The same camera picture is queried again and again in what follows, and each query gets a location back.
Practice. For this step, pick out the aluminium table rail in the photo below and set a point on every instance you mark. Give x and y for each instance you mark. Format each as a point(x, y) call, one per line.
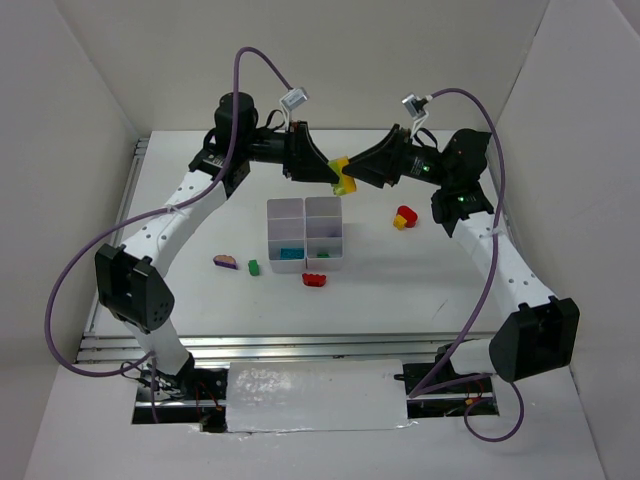
point(111, 349)

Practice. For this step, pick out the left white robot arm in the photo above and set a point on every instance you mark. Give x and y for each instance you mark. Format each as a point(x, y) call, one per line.
point(130, 277)

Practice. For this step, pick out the red arched lego brick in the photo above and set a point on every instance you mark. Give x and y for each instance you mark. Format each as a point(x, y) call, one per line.
point(314, 280)

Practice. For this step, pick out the white taped front panel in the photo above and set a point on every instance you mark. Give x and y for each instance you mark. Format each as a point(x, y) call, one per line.
point(336, 395)

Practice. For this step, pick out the right white divided container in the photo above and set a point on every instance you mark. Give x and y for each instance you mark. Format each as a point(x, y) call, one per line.
point(321, 214)

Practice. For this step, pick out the white divided container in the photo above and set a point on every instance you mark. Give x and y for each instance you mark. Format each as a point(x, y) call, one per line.
point(321, 214)
point(285, 229)

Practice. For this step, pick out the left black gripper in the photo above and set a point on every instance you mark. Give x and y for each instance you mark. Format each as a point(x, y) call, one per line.
point(293, 151)

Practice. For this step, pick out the lime long lego brick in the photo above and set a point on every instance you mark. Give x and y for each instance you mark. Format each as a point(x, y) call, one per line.
point(345, 186)

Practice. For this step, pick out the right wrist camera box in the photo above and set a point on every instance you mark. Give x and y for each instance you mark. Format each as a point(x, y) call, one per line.
point(416, 107)

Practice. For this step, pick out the purple arched lego with print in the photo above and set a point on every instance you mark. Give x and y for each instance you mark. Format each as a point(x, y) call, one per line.
point(225, 261)

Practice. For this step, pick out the left white divided container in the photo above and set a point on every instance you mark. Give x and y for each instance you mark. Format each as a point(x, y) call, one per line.
point(285, 229)

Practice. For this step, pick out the yellow and lime lego stack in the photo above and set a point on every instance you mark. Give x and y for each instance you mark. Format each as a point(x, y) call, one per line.
point(338, 164)

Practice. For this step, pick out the red round lego brick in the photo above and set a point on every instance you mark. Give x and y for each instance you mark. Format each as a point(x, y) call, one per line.
point(409, 215)

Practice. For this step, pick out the small green lego brick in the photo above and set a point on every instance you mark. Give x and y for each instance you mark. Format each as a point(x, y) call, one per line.
point(254, 267)

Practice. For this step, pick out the teal lego brick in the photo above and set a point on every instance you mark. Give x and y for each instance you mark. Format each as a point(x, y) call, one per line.
point(292, 254)

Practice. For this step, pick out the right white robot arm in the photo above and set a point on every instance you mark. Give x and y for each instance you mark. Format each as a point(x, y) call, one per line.
point(539, 329)

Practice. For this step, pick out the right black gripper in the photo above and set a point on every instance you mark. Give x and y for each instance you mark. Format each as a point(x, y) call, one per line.
point(396, 156)

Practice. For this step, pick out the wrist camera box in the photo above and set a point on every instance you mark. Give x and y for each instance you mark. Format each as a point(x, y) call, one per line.
point(293, 99)
point(416, 107)

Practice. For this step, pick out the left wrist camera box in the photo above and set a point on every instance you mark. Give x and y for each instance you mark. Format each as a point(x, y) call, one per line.
point(293, 99)

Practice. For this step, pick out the yellow small lego brick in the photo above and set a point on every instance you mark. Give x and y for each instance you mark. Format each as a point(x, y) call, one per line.
point(399, 222)

